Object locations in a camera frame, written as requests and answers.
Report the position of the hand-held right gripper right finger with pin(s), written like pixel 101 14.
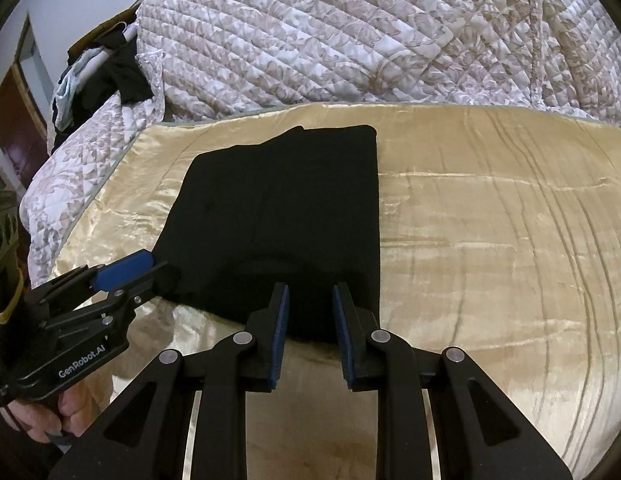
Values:
pixel 344 340

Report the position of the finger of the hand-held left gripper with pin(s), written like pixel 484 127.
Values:
pixel 125 267
pixel 150 285

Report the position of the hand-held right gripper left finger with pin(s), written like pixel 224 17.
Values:
pixel 279 340

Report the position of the black pants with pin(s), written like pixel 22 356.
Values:
pixel 270 200

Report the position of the person's left hand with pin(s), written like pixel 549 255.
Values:
pixel 75 415

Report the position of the olive green box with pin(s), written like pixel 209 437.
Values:
pixel 1 225

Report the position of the golden satin blanket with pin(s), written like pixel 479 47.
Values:
pixel 490 260

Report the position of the brown wooden door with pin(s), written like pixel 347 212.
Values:
pixel 13 120

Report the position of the light blue cloth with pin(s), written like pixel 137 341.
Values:
pixel 70 87

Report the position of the brown wooden headboard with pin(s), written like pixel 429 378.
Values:
pixel 108 27

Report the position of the floral quilted blanket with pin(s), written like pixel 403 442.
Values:
pixel 365 35

